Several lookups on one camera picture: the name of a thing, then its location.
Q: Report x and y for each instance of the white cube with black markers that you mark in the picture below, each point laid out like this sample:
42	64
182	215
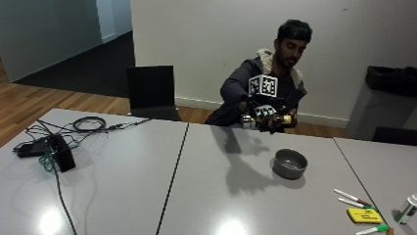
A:
263	85

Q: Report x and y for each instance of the grey bowl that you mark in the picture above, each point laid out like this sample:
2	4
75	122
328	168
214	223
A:
290	164

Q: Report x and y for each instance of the the person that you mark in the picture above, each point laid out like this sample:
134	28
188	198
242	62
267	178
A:
243	81

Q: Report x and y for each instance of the grey bin with black bag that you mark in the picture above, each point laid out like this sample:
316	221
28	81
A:
387	98

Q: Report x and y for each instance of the white marker with brown cap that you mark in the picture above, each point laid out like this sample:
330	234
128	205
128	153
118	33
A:
352	197

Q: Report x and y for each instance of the black chair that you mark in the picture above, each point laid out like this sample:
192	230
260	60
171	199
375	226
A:
395	136
151	91

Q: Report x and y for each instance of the white marker with green cap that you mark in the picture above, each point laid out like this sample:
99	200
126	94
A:
372	230
352	203

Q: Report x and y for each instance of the yellow whiteboard eraser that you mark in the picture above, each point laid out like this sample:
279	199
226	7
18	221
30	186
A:
366	215

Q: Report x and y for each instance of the black upright box device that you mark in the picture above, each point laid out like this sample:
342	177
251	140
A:
63	153

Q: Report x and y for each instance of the flat black device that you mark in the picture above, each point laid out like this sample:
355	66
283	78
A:
30	148

